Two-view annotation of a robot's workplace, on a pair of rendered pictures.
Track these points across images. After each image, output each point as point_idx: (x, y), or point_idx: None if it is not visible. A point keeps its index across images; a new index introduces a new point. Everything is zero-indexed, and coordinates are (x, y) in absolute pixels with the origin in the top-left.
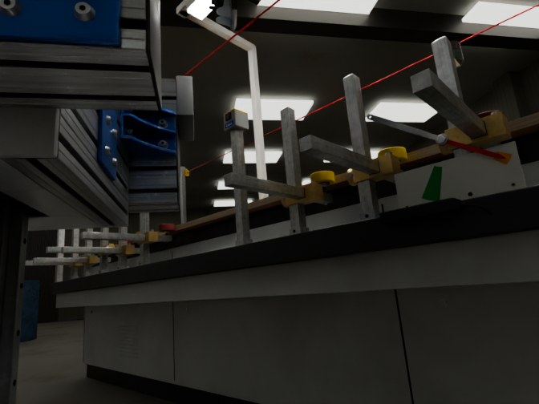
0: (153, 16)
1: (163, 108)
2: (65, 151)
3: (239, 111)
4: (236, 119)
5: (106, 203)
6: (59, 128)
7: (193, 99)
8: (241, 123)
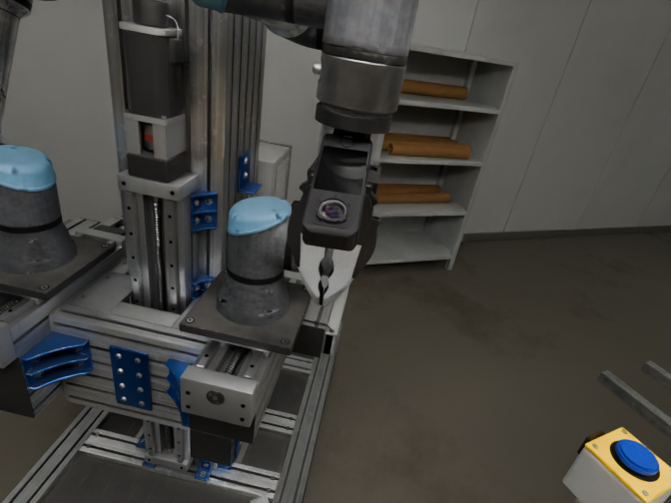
0: (1, 396)
1: (179, 387)
2: (75, 399)
3: (603, 464)
4: (572, 471)
5: (140, 418)
6: (68, 393)
7: (206, 394)
8: (585, 497)
